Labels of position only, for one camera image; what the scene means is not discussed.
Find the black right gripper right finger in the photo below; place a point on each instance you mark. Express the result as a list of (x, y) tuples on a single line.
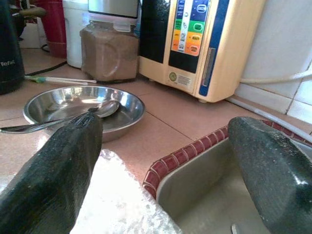
[(275, 182)]

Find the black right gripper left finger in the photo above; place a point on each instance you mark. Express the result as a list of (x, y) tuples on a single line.
[(48, 182)]

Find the stainless steel bowl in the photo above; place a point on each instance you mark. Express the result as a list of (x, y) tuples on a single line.
[(73, 97)]

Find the steel cutlery piece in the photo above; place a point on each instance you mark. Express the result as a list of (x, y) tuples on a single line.
[(236, 229)]

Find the stainless steel sink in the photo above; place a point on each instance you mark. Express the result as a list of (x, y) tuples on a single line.
[(202, 190)]

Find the white counter pipe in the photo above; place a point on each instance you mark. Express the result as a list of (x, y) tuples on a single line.
[(258, 109)]

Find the stainless steel spoon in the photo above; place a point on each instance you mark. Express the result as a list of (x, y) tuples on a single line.
[(108, 108)]

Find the white plastic stick green end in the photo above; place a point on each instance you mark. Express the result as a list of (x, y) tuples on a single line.
[(73, 83), (73, 79)]

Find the cream water ionizer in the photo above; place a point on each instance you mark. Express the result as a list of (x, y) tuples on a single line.
[(219, 61)]

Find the clear jar brown powder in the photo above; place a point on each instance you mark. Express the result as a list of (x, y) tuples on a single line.
[(109, 56)]

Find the black electric kettle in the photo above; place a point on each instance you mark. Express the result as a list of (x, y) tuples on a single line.
[(9, 44)]

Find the white jar green lid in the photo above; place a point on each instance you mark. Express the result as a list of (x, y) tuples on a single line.
[(73, 36)]

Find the red plastic container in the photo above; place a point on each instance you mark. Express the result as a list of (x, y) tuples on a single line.
[(54, 29)]

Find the steel and plastic canister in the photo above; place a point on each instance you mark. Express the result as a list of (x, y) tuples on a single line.
[(112, 9)]

